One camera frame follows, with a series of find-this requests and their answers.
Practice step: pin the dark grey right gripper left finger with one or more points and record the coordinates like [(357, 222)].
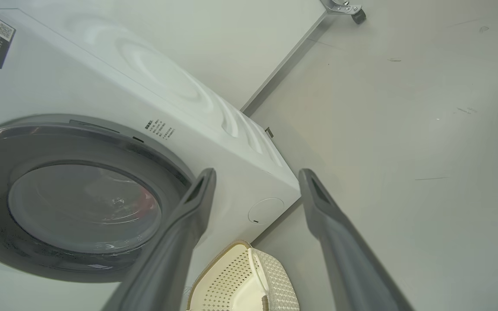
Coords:
[(167, 259)]

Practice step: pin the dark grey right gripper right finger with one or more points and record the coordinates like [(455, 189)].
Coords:
[(348, 268)]

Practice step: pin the red garment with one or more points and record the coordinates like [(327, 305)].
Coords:
[(147, 201)]

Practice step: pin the cream perforated laundry basket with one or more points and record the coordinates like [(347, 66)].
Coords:
[(231, 285)]

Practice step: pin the white front-load washing machine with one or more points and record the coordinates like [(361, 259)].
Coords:
[(80, 86)]

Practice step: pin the round white filter cover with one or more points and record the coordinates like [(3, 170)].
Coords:
[(266, 211)]

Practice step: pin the black caster wheel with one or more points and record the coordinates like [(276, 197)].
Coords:
[(358, 16)]

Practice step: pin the grey metal frame rail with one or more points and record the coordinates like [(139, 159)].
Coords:
[(283, 65)]

